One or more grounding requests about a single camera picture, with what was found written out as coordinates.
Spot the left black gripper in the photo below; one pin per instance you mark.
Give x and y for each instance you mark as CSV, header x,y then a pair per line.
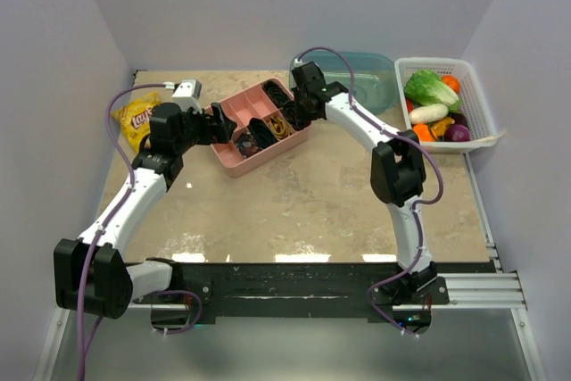
x,y
220,133

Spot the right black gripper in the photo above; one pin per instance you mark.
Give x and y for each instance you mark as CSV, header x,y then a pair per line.
x,y
305,117

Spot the pink divided organizer tray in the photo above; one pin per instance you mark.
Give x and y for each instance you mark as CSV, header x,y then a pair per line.
x,y
241,107

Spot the dark brown patterned tie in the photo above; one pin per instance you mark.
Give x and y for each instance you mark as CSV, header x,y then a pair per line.
x,y
288,111

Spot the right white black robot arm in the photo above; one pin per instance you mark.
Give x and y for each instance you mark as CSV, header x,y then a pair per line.
x,y
402,174

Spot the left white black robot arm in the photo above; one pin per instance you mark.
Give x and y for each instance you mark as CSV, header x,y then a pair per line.
x,y
90,274

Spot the rolled yellow tie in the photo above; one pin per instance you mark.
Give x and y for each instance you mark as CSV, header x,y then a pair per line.
x,y
279,127

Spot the rolled dark patterned tie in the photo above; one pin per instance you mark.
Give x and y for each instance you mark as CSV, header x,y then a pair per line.
x,y
247,145

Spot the rolled black tie back right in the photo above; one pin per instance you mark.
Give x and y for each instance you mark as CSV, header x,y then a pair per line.
x,y
275,93

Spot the rolled dark blue tie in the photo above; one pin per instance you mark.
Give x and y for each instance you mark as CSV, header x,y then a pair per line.
x,y
261,133

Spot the blue transparent plastic bin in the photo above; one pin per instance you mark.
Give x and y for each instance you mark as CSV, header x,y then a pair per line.
x,y
374,86

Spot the yellow Lays chips bag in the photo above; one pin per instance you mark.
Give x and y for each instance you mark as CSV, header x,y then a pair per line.
x,y
134,118

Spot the white radish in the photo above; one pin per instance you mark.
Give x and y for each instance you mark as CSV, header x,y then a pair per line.
x,y
428,114

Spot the orange carrot piece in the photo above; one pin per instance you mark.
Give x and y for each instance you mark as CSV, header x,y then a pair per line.
x,y
424,133

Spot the green lettuce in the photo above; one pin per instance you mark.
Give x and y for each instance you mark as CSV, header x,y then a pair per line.
x,y
425,88

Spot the orange yellow pepper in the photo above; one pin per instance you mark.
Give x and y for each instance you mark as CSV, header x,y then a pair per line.
x,y
438,128

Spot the orange fruit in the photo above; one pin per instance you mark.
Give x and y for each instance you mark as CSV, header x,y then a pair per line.
x,y
451,82

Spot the purple onion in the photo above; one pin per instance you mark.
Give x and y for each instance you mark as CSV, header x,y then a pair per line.
x,y
457,133

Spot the dark purple eggplant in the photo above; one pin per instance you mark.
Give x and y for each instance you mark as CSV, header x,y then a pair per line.
x,y
459,118

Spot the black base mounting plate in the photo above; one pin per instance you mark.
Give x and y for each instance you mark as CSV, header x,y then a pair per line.
x,y
333,290

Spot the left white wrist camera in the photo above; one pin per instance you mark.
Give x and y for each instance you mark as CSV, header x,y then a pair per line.
x,y
187,94

